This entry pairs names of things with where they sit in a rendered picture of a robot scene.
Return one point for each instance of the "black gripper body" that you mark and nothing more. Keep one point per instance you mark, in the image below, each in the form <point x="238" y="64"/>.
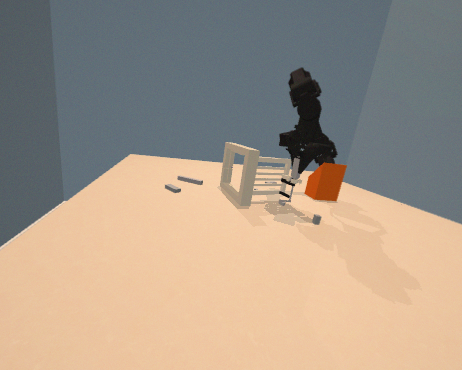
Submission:
<point x="311" y="145"/>

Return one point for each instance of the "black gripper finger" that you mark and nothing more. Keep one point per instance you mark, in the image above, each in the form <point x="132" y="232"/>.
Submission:
<point x="305" y="160"/>
<point x="293" y="154"/>

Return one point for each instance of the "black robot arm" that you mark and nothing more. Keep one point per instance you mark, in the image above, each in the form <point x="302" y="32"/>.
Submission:
<point x="303" y="94"/>

